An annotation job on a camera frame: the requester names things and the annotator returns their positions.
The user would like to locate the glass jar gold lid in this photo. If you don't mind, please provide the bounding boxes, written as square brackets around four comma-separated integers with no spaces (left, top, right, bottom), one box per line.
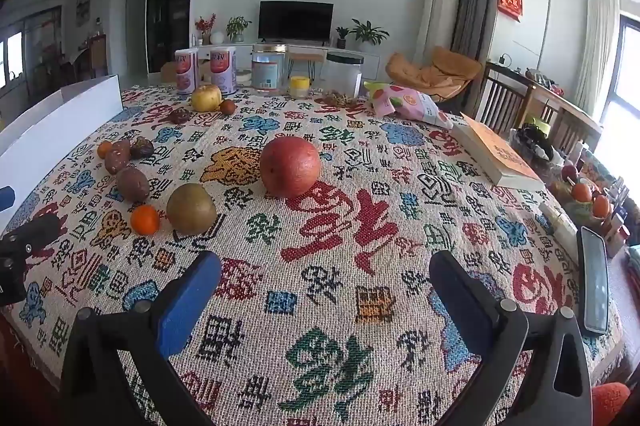
[250,43,290,97]

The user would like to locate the orange mandarin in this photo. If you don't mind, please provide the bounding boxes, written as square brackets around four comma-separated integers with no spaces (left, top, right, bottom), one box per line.
[130,204,161,236]

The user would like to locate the white tv cabinet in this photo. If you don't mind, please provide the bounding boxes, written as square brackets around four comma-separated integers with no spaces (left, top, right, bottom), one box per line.
[197,41,386,82]

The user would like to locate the green potted plant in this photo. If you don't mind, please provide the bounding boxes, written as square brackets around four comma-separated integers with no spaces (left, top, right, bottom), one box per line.
[226,16,252,43]

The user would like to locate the dark brown round fruit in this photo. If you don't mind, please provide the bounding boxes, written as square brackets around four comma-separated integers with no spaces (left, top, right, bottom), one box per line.
[129,136,155,161]

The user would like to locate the black smartphone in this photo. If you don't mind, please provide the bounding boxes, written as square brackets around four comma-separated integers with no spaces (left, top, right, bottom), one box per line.
[576,226,610,337]

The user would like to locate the white curtain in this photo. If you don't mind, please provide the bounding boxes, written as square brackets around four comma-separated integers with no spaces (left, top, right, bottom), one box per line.
[575,0,621,117]

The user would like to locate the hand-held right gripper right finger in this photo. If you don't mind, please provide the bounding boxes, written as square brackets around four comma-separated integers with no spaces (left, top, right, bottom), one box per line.
[428,249,594,426]

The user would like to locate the wooden hairpin stool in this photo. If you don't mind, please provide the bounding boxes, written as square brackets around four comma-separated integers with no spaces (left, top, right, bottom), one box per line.
[287,52,328,84]

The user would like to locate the black mesh bag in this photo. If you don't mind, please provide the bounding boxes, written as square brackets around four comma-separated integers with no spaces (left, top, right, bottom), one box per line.
[510,123,556,167]

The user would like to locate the black television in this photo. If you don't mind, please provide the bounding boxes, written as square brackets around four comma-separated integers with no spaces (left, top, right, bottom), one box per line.
[258,1,334,42]

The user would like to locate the green-brown round pear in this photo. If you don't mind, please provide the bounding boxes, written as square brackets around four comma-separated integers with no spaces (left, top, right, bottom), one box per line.
[166,182,218,236]

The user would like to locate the reddish-brown oblong fruit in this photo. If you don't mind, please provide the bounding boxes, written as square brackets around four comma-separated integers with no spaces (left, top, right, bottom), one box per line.
[104,139,132,175]

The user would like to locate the pile of dried peels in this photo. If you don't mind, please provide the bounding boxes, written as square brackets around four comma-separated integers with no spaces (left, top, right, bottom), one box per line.
[316,90,371,108]

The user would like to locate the covered standing air conditioner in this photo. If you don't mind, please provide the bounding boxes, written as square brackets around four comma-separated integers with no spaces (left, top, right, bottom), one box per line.
[415,0,462,57]

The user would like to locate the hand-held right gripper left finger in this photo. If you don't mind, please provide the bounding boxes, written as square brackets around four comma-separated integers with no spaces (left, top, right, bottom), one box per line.
[59,250,223,426]

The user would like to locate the white cardboard box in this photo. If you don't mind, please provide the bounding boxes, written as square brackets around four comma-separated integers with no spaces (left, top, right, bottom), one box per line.
[0,74,124,237]

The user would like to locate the purple passion fruit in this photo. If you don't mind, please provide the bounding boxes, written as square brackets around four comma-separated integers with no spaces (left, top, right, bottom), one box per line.
[116,166,151,203]

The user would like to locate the leafy potted plant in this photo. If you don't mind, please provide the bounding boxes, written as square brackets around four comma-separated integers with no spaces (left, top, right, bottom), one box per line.
[350,18,390,52]

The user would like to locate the pink snack bag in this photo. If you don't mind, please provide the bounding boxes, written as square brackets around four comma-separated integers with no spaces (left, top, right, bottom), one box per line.
[364,81,453,129]

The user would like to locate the red apple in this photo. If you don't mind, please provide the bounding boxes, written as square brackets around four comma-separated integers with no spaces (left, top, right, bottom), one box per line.
[259,136,322,199]

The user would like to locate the clear jar black lid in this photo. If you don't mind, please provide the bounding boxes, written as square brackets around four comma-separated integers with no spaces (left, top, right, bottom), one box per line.
[320,51,365,98]

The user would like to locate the pink labelled can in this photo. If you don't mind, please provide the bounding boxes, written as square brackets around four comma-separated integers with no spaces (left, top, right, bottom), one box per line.
[175,47,200,95]
[209,46,237,95]

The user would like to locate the yellow apple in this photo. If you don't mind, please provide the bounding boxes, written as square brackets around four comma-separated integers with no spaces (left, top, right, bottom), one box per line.
[190,84,223,113]

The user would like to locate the patterned woven tablecloth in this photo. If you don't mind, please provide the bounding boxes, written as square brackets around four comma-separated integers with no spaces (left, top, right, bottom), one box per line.
[0,83,626,426]

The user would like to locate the orange cover book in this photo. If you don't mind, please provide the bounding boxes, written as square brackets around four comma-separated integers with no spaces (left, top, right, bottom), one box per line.
[452,112,546,192]

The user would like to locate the orange lounge chair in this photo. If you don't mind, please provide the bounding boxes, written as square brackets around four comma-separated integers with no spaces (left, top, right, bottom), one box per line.
[385,47,483,104]

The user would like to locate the red flower vase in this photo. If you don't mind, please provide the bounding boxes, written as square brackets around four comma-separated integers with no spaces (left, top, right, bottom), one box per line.
[195,13,217,46]

